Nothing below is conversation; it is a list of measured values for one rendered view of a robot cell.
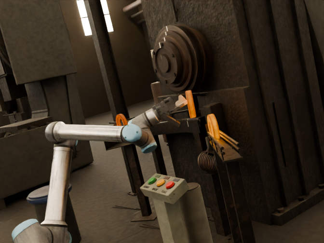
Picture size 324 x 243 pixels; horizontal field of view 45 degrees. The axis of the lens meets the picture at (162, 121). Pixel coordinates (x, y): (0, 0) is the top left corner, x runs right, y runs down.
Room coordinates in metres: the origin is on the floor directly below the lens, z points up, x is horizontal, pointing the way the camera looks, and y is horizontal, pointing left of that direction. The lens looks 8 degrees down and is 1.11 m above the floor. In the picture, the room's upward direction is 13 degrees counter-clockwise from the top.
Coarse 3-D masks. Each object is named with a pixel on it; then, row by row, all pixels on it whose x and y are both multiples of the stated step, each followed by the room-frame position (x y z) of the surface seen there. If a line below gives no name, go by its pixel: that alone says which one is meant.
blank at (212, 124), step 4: (208, 116) 2.16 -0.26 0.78; (212, 116) 2.14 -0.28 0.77; (208, 120) 2.19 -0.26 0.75; (212, 120) 2.12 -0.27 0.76; (208, 124) 2.22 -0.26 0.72; (212, 124) 2.11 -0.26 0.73; (216, 124) 2.10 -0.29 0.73; (212, 128) 2.11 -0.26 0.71; (216, 128) 2.10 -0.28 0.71; (212, 132) 2.14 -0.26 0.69; (216, 132) 2.10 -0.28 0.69; (216, 136) 2.11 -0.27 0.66
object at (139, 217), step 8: (112, 144) 3.01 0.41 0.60; (120, 144) 2.98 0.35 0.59; (128, 144) 2.84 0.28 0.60; (128, 152) 2.92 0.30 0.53; (136, 152) 2.95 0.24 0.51; (128, 160) 2.93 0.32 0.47; (136, 160) 2.93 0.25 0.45; (136, 168) 2.91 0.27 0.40; (136, 176) 2.92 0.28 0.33; (136, 184) 2.92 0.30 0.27; (136, 192) 2.93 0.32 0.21; (144, 200) 2.91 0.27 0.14; (144, 208) 2.92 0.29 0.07; (136, 216) 2.96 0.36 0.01; (144, 216) 2.92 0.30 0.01; (152, 216) 2.88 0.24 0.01
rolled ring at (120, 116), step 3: (120, 114) 3.57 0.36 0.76; (117, 117) 3.61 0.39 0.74; (120, 117) 3.56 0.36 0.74; (123, 117) 3.53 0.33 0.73; (117, 120) 3.63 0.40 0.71; (123, 120) 3.52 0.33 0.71; (126, 120) 3.53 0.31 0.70; (117, 123) 3.64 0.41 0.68; (120, 123) 3.65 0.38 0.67; (123, 123) 3.52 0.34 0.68; (126, 123) 3.52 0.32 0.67
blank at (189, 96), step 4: (188, 92) 2.15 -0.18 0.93; (188, 96) 2.12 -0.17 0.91; (192, 96) 2.12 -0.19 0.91; (188, 100) 2.11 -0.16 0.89; (192, 100) 2.10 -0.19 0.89; (188, 104) 2.10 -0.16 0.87; (192, 104) 2.10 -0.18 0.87; (192, 108) 2.10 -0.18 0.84; (192, 112) 2.11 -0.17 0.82; (192, 116) 2.14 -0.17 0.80
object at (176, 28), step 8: (160, 32) 2.72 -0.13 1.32; (184, 32) 2.50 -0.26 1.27; (192, 40) 2.49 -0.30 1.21; (192, 48) 2.46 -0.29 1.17; (200, 48) 2.49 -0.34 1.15; (192, 56) 2.48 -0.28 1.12; (200, 56) 2.48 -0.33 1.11; (200, 64) 2.48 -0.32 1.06; (200, 72) 2.50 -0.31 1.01; (192, 80) 2.52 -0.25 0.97; (200, 80) 2.54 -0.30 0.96; (168, 88) 2.77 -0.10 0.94; (192, 88) 2.54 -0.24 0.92
